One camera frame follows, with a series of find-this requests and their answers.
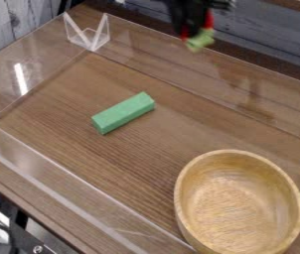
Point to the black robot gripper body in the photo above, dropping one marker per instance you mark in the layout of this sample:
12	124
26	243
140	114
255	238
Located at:
216	4

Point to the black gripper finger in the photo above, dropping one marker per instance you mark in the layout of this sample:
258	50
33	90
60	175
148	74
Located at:
178	10
199	14

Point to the red plush strawberry green leaf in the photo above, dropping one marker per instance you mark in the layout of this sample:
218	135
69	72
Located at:
204	38

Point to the green rectangular foam block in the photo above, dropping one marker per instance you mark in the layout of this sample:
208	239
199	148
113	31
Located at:
124	112

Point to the wooden oval bowl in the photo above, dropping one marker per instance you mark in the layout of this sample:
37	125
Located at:
238	204

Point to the clear acrylic tray enclosure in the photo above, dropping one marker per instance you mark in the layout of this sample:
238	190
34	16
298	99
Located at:
101	189

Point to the black metal table frame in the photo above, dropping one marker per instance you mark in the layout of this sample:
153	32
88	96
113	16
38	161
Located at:
33	227

